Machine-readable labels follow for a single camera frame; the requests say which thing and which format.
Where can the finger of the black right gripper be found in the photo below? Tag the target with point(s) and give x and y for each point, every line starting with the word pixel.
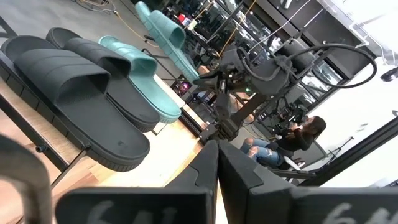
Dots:
pixel 223 107
pixel 208 82

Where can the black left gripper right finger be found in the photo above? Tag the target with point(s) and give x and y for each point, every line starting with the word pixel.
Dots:
pixel 280 205

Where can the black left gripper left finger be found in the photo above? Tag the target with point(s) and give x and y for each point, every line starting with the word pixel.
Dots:
pixel 155 205

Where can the green rubber slide sandal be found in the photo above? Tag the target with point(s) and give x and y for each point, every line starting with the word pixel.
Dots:
pixel 164 34
pixel 143 74

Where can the black rubber slide sandal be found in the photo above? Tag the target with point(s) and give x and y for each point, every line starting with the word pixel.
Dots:
pixel 62 81
pixel 102 59

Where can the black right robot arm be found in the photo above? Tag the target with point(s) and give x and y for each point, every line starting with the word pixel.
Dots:
pixel 245 115

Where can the wooden shelf with black legs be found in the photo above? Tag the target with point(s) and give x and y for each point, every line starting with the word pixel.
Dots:
pixel 31 130

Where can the person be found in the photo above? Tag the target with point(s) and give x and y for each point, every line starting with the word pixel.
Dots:
pixel 295 140

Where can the black diagonal beam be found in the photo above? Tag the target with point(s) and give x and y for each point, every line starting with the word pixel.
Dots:
pixel 357 152

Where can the black aluminium frame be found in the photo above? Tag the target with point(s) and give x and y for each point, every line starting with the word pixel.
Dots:
pixel 192 123

